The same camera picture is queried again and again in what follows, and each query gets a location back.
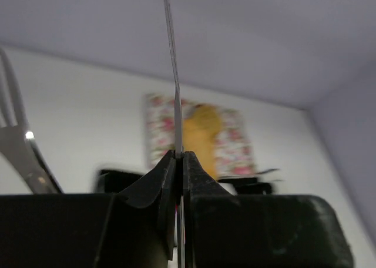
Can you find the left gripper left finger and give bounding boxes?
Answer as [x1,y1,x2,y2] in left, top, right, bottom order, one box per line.
[1,151,176,267]

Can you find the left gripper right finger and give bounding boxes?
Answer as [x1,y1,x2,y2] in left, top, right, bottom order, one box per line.
[183,152,354,267]

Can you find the long bread piece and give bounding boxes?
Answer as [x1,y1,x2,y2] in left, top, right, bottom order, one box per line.
[183,116,218,180]

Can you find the stainless steel serving tongs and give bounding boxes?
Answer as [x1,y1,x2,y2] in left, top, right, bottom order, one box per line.
[0,0,186,268]

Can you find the round bread piece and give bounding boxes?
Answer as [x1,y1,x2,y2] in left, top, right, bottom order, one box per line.
[193,104,222,138]

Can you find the black white checkered cloth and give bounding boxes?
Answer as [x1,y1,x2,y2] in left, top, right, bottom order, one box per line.
[94,168,279,195]

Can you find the floral rectangular tray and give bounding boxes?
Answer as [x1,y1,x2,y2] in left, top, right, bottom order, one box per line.
[145,93,256,178]

